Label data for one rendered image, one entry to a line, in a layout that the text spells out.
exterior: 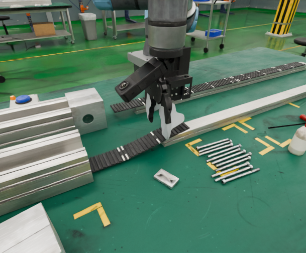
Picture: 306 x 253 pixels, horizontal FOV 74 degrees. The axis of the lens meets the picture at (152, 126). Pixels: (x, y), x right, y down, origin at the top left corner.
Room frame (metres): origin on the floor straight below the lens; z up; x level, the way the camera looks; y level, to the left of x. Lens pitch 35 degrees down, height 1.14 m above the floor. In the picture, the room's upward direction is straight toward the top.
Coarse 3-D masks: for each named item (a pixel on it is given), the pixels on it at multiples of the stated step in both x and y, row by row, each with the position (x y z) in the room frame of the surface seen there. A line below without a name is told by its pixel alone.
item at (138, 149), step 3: (135, 141) 0.42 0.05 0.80; (132, 144) 0.41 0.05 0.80; (135, 144) 0.41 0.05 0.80; (138, 144) 0.41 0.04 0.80; (135, 147) 0.40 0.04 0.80; (138, 147) 0.40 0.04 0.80; (141, 147) 0.40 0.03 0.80; (135, 150) 0.39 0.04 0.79; (138, 150) 0.39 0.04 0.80; (141, 150) 0.39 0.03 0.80; (138, 153) 0.38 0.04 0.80
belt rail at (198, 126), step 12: (276, 96) 0.66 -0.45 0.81; (288, 96) 0.66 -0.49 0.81; (300, 96) 0.70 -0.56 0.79; (240, 108) 0.58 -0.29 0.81; (252, 108) 0.58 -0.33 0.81; (264, 108) 0.61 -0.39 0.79; (192, 120) 0.51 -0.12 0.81; (204, 120) 0.51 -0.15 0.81; (216, 120) 0.51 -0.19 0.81; (228, 120) 0.54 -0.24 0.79; (192, 132) 0.46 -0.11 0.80; (204, 132) 0.48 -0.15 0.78; (168, 144) 0.43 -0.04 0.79
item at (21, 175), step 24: (24, 144) 0.33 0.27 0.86; (48, 144) 0.34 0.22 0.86; (72, 144) 0.36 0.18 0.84; (0, 168) 0.29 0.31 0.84; (24, 168) 0.26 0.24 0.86; (48, 168) 0.27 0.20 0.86; (72, 168) 0.29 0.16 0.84; (0, 192) 0.23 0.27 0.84; (24, 192) 0.24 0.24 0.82; (48, 192) 0.26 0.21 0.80
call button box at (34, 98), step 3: (30, 96) 0.60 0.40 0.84; (33, 96) 0.60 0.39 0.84; (36, 96) 0.61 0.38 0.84; (15, 99) 0.58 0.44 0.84; (30, 99) 0.58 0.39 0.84; (33, 99) 0.58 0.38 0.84; (36, 99) 0.58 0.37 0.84; (12, 102) 0.56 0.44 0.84; (15, 102) 0.56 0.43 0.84; (24, 102) 0.56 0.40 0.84; (27, 102) 0.56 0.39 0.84; (30, 102) 0.56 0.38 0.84; (33, 102) 0.56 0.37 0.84; (12, 105) 0.54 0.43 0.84; (15, 105) 0.54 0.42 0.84; (18, 105) 0.54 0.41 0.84
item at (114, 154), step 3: (111, 150) 0.40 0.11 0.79; (114, 150) 0.40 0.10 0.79; (111, 153) 0.38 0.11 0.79; (114, 153) 0.39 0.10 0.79; (117, 153) 0.38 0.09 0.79; (111, 156) 0.38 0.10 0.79; (114, 156) 0.37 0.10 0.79; (117, 156) 0.37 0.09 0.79; (114, 159) 0.36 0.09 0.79; (117, 159) 0.37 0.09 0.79; (120, 159) 0.36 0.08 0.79; (114, 162) 0.36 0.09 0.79; (117, 162) 0.35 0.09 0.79; (120, 162) 0.36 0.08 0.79
